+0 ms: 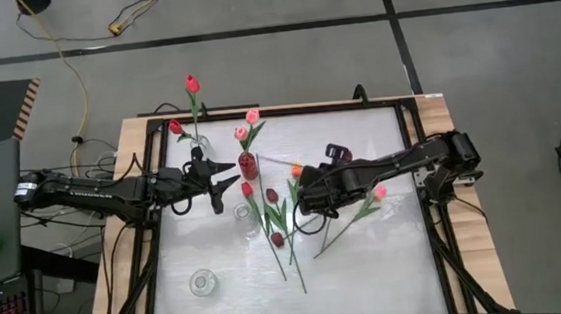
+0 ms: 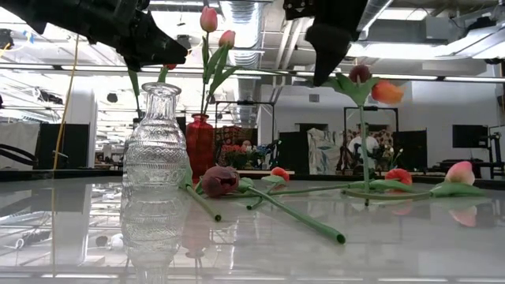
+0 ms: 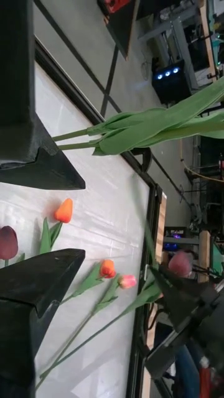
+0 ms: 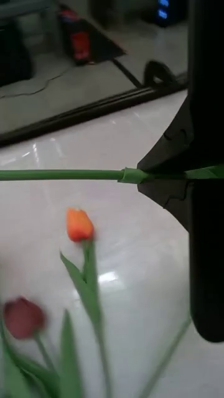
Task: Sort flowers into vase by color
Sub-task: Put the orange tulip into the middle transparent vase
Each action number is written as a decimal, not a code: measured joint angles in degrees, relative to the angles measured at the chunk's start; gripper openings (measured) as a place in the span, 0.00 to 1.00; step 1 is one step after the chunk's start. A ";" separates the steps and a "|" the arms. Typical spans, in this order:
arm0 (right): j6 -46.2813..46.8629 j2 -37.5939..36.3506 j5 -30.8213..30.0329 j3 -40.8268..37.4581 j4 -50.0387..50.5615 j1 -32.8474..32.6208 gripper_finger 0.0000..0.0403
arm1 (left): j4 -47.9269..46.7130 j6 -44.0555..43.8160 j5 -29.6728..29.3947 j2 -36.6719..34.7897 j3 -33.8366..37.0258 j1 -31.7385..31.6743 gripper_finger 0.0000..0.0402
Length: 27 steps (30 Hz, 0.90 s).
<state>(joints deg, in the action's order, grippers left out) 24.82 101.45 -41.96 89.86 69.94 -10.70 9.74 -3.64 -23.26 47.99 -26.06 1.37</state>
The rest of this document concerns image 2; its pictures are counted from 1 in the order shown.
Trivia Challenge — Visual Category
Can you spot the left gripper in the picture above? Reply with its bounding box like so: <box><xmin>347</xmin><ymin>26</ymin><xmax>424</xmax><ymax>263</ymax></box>
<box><xmin>23</xmin><ymin>0</ymin><xmax>189</xmax><ymax>73</ymax></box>

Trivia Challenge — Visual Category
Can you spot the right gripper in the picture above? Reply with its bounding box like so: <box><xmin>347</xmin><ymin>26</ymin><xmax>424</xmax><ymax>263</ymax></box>
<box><xmin>282</xmin><ymin>0</ymin><xmax>370</xmax><ymax>87</ymax></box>

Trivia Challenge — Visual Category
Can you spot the dark red artificial tulip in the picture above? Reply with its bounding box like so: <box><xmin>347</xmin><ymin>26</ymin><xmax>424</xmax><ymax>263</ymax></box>
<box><xmin>200</xmin><ymin>165</ymin><xmax>241</xmax><ymax>199</ymax></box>
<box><xmin>236</xmin><ymin>176</ymin><xmax>347</xmax><ymax>245</ymax></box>
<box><xmin>321</xmin><ymin>64</ymin><xmax>382</xmax><ymax>207</ymax></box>

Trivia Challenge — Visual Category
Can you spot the green stem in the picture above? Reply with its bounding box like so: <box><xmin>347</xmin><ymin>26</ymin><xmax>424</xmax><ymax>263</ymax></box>
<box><xmin>179</xmin><ymin>157</ymin><xmax>223</xmax><ymax>222</ymax></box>

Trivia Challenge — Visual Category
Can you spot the embossed clear glass vase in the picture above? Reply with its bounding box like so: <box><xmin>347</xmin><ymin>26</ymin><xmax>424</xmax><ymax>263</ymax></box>
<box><xmin>121</xmin><ymin>81</ymin><xmax>191</xmax><ymax>194</ymax></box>

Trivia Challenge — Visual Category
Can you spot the red glass vase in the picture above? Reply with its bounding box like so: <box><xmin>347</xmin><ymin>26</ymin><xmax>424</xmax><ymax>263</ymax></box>
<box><xmin>185</xmin><ymin>113</ymin><xmax>216</xmax><ymax>183</ymax></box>

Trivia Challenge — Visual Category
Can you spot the ceiling light strip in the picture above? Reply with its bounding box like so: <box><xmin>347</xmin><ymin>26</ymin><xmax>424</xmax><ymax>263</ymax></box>
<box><xmin>0</xmin><ymin>62</ymin><xmax>505</xmax><ymax>84</ymax></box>

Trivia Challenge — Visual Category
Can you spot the person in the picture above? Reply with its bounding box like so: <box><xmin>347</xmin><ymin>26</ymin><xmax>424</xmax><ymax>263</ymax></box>
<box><xmin>240</xmin><ymin>140</ymin><xmax>256</xmax><ymax>159</ymax></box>
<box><xmin>346</xmin><ymin>122</ymin><xmax>382</xmax><ymax>174</ymax></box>

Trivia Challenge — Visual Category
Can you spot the brown patterned fabric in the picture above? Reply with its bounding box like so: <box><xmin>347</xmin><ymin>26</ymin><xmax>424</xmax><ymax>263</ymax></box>
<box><xmin>343</xmin><ymin>129</ymin><xmax>395</xmax><ymax>159</ymax></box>

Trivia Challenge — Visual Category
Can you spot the white teal patterned fabric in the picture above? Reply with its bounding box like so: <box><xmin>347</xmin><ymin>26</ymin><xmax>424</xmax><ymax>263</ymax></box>
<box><xmin>307</xmin><ymin>127</ymin><xmax>345</xmax><ymax>175</ymax></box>

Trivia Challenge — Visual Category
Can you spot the dark patterned fabric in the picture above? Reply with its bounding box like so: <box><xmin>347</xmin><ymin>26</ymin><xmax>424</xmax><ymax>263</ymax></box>
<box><xmin>215</xmin><ymin>125</ymin><xmax>257</xmax><ymax>166</ymax></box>

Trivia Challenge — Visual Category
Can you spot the background flower bunch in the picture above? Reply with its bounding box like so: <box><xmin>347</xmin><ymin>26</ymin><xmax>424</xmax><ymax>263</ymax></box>
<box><xmin>219</xmin><ymin>144</ymin><xmax>277</xmax><ymax>170</ymax></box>

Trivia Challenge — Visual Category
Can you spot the black monitor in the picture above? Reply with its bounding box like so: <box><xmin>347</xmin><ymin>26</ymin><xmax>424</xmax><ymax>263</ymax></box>
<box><xmin>451</xmin><ymin>124</ymin><xmax>489</xmax><ymax>149</ymax></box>

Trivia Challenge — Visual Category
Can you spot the white sheet panel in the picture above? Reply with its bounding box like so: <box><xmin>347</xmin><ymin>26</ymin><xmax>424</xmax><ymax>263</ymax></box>
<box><xmin>0</xmin><ymin>121</ymin><xmax>40</xmax><ymax>171</ymax></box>

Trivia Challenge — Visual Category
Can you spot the black pipe frame stand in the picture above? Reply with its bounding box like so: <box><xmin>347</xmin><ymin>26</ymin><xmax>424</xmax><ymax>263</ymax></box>
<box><xmin>342</xmin><ymin>105</ymin><xmax>399</xmax><ymax>174</ymax></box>
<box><xmin>214</xmin><ymin>100</ymin><xmax>276</xmax><ymax>159</ymax></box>

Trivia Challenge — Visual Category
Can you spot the silver corrugated ventilation duct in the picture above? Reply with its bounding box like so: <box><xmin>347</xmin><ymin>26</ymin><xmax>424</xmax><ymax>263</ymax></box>
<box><xmin>220</xmin><ymin>0</ymin><xmax>264</xmax><ymax>127</ymax></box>

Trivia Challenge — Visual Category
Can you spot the white rectangular ceiling duct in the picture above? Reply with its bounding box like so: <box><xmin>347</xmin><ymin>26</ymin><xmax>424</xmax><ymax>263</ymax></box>
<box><xmin>346</xmin><ymin>15</ymin><xmax>505</xmax><ymax>76</ymax></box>

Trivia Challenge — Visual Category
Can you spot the yellow extension cable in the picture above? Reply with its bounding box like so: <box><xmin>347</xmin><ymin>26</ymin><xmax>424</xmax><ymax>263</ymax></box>
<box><xmin>50</xmin><ymin>34</ymin><xmax>80</xmax><ymax>171</ymax></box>

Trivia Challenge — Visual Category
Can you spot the black aluminium table frame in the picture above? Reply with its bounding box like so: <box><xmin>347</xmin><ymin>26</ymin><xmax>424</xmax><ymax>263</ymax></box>
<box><xmin>0</xmin><ymin>168</ymin><xmax>505</xmax><ymax>190</ymax></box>

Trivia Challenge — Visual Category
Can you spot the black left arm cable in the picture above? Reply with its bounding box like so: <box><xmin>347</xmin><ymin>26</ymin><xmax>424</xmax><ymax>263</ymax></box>
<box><xmin>0</xmin><ymin>142</ymin><xmax>39</xmax><ymax>166</ymax></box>

